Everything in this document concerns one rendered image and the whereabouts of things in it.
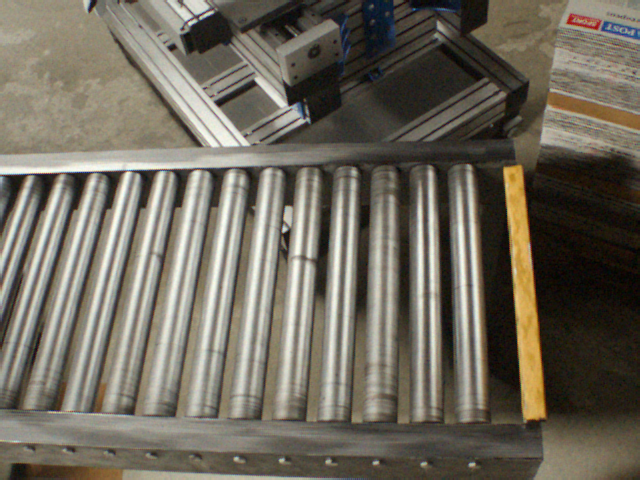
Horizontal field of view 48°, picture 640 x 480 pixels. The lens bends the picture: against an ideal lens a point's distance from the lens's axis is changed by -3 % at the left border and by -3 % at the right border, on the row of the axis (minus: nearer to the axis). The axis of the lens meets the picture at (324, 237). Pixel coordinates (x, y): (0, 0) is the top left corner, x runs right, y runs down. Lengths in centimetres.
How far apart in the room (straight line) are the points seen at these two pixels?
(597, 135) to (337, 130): 78
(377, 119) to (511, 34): 75
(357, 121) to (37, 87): 130
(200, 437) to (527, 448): 45
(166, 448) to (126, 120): 170
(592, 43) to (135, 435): 106
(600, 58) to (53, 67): 206
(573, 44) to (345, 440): 87
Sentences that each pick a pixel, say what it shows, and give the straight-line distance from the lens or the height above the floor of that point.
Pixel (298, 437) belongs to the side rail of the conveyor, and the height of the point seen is 80.
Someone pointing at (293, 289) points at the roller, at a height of 80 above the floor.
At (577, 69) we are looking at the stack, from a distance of 154.
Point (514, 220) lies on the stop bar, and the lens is 117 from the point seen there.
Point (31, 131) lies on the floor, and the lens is 276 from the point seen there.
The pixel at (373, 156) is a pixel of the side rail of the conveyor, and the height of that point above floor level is 80.
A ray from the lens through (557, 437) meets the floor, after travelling 190.
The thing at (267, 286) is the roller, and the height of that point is 79.
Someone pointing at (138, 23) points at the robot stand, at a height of 22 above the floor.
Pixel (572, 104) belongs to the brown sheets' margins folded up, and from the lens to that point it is 161.
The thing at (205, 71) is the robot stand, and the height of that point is 21.
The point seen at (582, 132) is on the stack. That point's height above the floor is 55.
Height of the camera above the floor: 178
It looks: 56 degrees down
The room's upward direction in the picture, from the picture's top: 12 degrees counter-clockwise
